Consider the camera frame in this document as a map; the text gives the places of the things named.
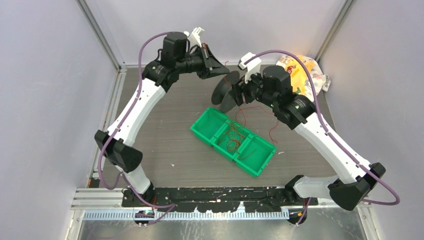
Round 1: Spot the green plastic bin middle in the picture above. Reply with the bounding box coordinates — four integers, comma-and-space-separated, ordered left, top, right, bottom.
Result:
212, 120, 256, 161

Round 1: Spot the black cable spool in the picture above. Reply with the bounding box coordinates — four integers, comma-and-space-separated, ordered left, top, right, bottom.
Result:
211, 70, 241, 114

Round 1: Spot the red thin cable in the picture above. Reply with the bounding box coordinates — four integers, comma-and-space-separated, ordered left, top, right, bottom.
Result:
217, 61, 280, 160

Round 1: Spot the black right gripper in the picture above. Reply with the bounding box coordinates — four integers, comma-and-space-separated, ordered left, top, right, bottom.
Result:
228, 67, 277, 109

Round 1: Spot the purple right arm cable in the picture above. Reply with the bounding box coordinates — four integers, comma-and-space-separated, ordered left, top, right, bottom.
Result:
245, 49, 401, 227

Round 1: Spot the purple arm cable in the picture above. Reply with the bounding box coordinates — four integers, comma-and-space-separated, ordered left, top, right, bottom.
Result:
97, 31, 176, 227
245, 49, 401, 227

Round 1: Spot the green plastic bin left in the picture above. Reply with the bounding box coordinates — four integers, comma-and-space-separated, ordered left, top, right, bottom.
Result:
190, 107, 229, 147

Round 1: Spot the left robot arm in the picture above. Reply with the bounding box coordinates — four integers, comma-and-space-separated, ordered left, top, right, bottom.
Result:
94, 27, 229, 207

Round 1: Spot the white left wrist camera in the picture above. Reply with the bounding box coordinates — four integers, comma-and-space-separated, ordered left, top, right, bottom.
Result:
183, 26, 205, 47

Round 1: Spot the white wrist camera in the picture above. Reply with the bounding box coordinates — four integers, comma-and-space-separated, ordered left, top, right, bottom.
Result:
237, 52, 262, 84
183, 26, 205, 47

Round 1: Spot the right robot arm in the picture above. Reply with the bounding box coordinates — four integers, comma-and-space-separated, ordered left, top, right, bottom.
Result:
231, 65, 386, 211

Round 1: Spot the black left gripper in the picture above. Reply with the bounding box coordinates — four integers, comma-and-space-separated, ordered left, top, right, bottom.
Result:
176, 43, 230, 80

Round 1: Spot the crumpled yellow patterned cloth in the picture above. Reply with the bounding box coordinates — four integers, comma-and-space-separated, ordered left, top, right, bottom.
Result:
276, 54, 332, 102

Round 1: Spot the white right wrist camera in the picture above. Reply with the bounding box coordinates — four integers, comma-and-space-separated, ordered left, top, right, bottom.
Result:
237, 52, 262, 84

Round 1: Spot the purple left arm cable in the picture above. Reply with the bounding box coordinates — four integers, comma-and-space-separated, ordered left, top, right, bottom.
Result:
97, 31, 176, 227

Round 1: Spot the green plastic bin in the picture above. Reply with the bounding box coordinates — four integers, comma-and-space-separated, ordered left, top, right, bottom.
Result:
212, 120, 256, 161
190, 107, 229, 147
234, 134, 277, 178

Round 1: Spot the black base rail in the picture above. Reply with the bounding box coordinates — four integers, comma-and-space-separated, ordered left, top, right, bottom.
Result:
142, 186, 307, 213

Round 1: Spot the slotted aluminium cable duct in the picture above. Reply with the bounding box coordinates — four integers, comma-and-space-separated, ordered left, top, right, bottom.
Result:
82, 209, 290, 221

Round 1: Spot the green plastic bin right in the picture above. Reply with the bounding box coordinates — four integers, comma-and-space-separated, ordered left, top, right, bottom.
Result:
234, 134, 277, 178

